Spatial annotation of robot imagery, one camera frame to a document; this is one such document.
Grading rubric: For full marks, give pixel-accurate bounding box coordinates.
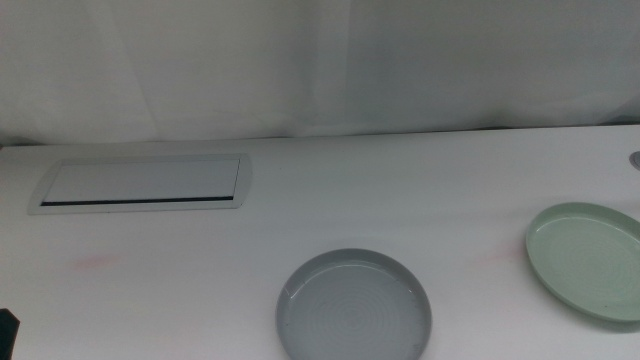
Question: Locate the grey shallow plastic bowl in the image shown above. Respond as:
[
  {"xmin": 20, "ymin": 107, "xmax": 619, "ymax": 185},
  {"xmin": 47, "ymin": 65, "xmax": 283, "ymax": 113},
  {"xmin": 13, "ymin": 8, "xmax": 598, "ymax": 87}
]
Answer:
[{"xmin": 275, "ymin": 247, "xmax": 433, "ymax": 360}]

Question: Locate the green shallow plastic bowl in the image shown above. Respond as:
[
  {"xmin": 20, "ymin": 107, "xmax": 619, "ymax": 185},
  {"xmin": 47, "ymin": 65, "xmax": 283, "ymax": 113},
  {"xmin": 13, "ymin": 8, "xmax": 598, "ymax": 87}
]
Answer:
[{"xmin": 524, "ymin": 201, "xmax": 640, "ymax": 322}]

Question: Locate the white backdrop curtain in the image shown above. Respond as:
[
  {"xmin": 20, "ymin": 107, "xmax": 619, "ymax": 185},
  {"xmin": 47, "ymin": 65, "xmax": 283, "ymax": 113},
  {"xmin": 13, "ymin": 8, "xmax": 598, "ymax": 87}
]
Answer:
[{"xmin": 0, "ymin": 0, "xmax": 640, "ymax": 147}]

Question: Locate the white desk cable hatch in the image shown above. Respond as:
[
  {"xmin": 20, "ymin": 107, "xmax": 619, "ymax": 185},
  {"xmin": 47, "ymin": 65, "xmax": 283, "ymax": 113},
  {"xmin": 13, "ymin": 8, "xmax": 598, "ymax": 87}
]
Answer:
[{"xmin": 27, "ymin": 153, "xmax": 254, "ymax": 216}]

